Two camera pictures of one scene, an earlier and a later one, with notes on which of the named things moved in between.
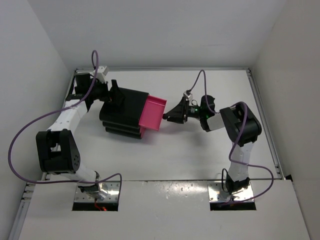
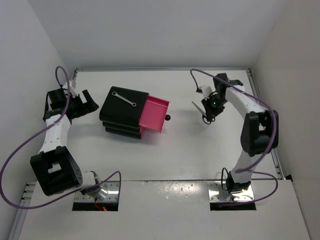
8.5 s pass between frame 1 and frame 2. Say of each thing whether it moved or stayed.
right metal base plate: stayed
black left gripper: moved
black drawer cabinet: stayed
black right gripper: moved
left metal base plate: stayed
